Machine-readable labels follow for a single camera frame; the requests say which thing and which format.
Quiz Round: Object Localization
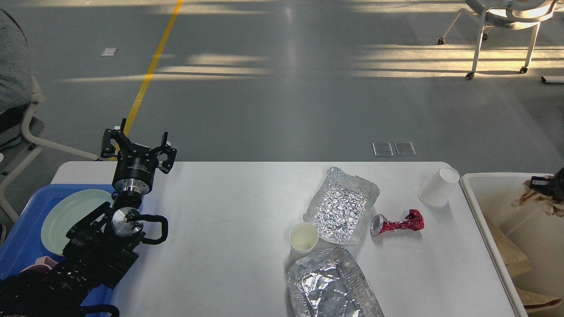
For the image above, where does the white paper cup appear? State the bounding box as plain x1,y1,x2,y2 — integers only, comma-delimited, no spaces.
289,221,319,255

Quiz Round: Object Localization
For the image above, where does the brown paper bag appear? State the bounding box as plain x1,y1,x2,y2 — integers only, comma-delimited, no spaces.
485,218,563,317

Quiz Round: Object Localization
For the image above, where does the crumpled foil upper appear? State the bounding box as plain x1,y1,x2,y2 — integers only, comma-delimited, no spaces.
303,166,380,246

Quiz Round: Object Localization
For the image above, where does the translucent plastic cup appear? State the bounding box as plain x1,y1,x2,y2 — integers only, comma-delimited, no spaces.
418,168,460,207

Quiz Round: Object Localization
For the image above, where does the white plastic bin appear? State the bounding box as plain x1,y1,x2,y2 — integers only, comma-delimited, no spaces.
460,173,564,317

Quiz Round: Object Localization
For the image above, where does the light green plate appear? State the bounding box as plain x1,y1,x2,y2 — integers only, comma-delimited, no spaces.
41,189,111,256

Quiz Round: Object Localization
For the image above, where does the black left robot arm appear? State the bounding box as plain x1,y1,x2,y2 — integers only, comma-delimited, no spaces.
1,119,177,317

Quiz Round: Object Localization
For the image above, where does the white floor marker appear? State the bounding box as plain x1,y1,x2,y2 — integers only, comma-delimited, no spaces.
100,48,118,57

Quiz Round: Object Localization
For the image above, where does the brown paper ball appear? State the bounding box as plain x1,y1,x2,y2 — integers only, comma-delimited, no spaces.
511,180,564,218

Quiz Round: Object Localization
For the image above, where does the white chair left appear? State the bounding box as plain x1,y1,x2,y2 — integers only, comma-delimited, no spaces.
0,77,101,223

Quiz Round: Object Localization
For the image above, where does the person in grey sweater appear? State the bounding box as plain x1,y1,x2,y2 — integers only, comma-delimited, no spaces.
0,10,33,151

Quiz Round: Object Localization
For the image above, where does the pink mug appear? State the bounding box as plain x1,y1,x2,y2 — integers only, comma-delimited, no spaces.
21,256,58,274

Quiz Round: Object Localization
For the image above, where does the clear floor plate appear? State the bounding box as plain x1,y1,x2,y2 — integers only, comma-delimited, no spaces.
372,142,394,157
393,142,417,156

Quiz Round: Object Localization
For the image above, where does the white office chair right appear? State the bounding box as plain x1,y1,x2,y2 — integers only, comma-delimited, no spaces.
438,0,557,80

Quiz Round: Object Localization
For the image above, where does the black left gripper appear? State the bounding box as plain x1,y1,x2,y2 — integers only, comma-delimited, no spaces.
100,118,178,195

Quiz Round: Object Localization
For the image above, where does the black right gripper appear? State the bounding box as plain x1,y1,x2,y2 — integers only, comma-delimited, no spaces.
530,168,564,201

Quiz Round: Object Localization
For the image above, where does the blue plastic tray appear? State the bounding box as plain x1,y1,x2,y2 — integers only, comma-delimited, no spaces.
1,184,137,317

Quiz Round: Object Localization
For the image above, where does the foil container lower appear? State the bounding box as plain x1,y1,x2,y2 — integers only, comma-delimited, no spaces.
288,247,384,317

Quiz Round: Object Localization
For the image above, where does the crushed red soda can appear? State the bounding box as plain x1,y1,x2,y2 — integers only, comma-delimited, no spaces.
369,209,425,236

